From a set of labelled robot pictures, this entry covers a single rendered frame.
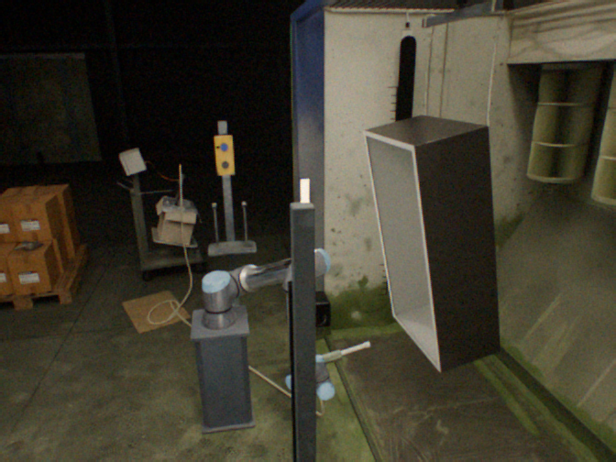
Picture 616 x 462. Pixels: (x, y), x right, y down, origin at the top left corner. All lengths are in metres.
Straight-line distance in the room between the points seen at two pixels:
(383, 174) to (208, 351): 1.36
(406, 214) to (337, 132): 0.73
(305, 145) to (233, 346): 1.34
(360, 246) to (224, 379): 1.35
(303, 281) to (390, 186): 1.62
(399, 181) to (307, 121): 0.73
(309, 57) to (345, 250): 1.32
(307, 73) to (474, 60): 1.13
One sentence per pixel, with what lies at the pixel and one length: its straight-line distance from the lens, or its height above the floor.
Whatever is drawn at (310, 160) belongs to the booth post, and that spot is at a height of 1.39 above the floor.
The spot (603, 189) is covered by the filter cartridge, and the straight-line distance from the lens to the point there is 2.83.
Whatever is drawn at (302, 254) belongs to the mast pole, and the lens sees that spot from 0.99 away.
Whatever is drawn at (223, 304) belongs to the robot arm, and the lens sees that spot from 2.40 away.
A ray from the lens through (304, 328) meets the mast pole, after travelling 1.08.
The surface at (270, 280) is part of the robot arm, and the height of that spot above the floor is 0.94.
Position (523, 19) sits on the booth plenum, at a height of 2.24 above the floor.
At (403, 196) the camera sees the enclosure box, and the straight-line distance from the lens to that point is 2.63.
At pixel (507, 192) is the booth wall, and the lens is 3.60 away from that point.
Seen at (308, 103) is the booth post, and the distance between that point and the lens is 2.90.
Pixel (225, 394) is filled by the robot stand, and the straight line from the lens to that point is 2.63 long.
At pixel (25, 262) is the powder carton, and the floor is 0.45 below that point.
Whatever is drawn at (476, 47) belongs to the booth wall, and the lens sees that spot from 3.31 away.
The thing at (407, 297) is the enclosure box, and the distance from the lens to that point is 2.90.
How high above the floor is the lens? 1.91
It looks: 20 degrees down
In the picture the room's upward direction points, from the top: 1 degrees counter-clockwise
